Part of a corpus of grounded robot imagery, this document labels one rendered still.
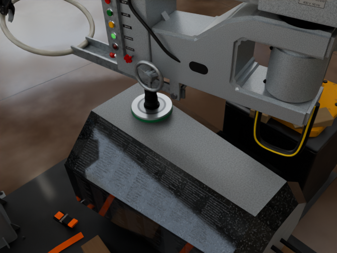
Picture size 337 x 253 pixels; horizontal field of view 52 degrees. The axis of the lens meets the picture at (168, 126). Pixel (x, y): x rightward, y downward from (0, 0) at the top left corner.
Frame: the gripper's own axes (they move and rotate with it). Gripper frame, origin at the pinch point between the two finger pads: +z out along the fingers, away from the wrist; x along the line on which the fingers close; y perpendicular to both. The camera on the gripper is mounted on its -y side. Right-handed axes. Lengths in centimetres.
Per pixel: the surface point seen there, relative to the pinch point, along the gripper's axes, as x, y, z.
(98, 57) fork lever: 54, 25, -15
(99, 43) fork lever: 52, 11, -11
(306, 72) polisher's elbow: 122, 66, -76
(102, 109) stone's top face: 61, 36, 12
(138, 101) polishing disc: 79, 33, 0
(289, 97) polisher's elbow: 123, 68, -65
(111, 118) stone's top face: 67, 43, 8
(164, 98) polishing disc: 92, 31, -4
